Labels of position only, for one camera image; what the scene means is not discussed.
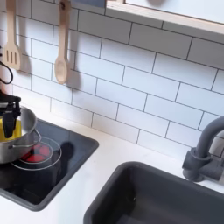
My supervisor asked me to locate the yellow hexagonal block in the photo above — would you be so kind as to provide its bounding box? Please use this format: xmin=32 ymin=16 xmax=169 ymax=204
xmin=0 ymin=117 xmax=23 ymax=142

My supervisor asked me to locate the steel pot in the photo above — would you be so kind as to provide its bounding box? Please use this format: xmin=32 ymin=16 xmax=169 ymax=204
xmin=0 ymin=106 xmax=42 ymax=165

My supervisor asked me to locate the red stove burner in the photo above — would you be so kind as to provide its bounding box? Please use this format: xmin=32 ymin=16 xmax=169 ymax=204
xmin=19 ymin=143 xmax=53 ymax=165

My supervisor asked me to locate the wooden slotted spatula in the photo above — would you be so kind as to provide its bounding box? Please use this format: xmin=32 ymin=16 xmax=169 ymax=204
xmin=2 ymin=0 xmax=23 ymax=71

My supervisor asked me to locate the wooden spoon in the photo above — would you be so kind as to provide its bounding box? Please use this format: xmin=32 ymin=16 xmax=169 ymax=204
xmin=53 ymin=0 xmax=73 ymax=86

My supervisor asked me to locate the black stove top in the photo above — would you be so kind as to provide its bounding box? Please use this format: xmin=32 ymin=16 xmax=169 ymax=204
xmin=0 ymin=118 xmax=100 ymax=212

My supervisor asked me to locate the dark grey sink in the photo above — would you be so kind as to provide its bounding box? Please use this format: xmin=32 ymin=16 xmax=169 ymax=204
xmin=83 ymin=161 xmax=224 ymax=224

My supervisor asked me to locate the dark grey tap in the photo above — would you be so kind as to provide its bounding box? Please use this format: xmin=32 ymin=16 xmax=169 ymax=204
xmin=182 ymin=116 xmax=224 ymax=183

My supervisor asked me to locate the wooden window frame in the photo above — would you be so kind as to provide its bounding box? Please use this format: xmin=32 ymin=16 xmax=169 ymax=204
xmin=105 ymin=0 xmax=224 ymax=45

